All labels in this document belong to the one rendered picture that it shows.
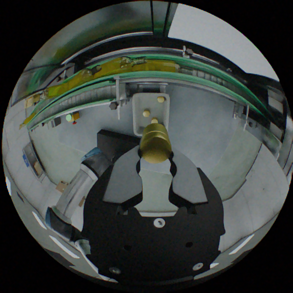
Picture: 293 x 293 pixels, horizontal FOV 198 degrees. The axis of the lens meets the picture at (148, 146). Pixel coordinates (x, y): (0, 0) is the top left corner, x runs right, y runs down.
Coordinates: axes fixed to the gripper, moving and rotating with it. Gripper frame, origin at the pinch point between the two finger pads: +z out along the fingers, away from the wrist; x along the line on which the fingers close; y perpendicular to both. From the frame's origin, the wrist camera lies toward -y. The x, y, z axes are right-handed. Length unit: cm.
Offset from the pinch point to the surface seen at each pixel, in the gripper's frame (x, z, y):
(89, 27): -16.6, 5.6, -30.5
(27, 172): -606, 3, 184
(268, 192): 349, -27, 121
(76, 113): -52, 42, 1
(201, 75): 21.4, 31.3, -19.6
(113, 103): -12.3, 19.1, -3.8
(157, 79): 1.5, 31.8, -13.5
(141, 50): -7, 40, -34
